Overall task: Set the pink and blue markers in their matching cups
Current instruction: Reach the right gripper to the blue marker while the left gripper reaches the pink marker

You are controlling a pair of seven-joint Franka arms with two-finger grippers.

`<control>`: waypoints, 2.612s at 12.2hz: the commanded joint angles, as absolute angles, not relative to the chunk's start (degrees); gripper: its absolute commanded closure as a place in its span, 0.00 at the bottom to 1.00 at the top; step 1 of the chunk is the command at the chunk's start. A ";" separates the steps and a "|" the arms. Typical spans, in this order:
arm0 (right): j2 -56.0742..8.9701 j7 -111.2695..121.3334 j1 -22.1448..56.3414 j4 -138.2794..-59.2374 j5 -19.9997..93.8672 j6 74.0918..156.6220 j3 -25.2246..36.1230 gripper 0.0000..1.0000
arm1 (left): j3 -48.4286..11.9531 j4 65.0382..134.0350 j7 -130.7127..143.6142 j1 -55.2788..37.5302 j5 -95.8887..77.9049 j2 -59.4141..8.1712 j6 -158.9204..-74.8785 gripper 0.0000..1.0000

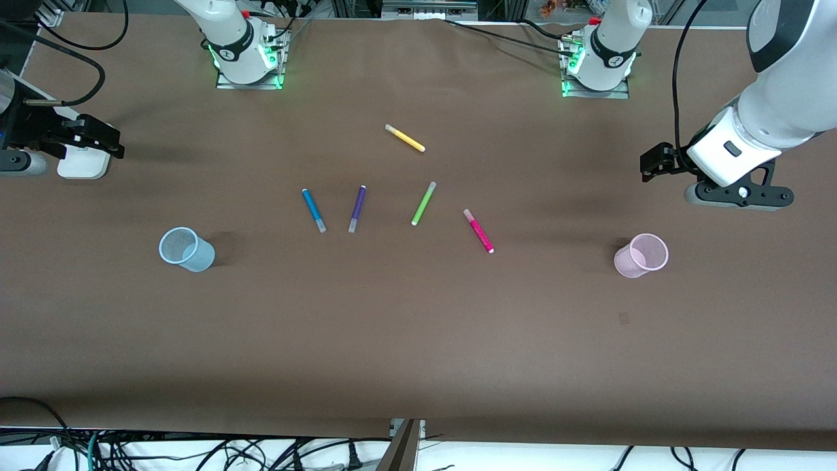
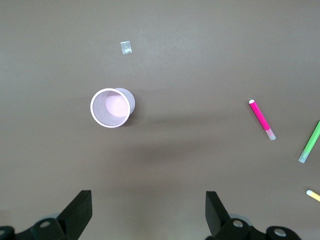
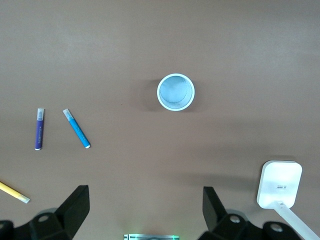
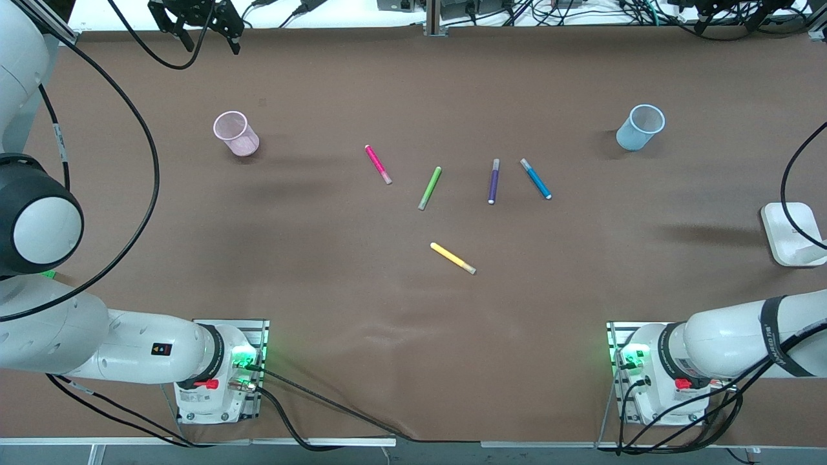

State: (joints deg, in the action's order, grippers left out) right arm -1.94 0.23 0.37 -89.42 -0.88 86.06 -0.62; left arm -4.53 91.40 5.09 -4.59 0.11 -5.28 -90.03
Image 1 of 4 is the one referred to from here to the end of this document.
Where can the yellow marker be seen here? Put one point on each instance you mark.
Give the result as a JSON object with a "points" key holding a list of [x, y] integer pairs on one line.
{"points": [[405, 138]]}

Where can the purple marker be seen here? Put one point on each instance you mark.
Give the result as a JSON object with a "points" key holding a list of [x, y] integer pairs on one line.
{"points": [[358, 206]]}

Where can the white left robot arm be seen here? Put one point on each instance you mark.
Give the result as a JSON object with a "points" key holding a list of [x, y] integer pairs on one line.
{"points": [[785, 98]]}

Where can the pink marker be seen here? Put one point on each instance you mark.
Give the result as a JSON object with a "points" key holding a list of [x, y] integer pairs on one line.
{"points": [[479, 232]]}

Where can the white lamp base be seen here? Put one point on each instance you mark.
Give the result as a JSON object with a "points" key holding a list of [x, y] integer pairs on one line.
{"points": [[82, 167]]}

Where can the translucent pink plastic cup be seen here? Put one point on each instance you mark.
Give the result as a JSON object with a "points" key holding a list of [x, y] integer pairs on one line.
{"points": [[628, 261]]}

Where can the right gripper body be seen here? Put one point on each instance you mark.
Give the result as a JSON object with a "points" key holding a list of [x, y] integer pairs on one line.
{"points": [[31, 125]]}

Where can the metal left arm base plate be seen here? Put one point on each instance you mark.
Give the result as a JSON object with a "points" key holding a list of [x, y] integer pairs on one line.
{"points": [[621, 93]]}

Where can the aluminium frame profile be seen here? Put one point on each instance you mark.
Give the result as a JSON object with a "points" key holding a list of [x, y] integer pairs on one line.
{"points": [[51, 14]]}

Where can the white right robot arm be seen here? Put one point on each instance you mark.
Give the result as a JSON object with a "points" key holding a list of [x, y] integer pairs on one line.
{"points": [[229, 33]]}

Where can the green marker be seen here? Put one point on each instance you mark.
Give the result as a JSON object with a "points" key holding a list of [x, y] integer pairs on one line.
{"points": [[424, 203]]}

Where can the aluminium frame bar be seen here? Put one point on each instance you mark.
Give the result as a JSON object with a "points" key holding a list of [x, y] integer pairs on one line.
{"points": [[428, 8]]}

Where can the translucent blue plastic cup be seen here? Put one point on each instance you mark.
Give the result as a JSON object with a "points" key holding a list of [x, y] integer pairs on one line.
{"points": [[196, 258]]}

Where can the blue marker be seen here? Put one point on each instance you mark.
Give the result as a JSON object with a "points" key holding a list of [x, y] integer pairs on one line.
{"points": [[312, 208]]}

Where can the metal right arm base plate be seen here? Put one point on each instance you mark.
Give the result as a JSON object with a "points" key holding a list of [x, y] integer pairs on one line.
{"points": [[225, 83]]}

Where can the small orange object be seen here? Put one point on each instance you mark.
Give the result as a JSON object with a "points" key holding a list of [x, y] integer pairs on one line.
{"points": [[548, 8]]}

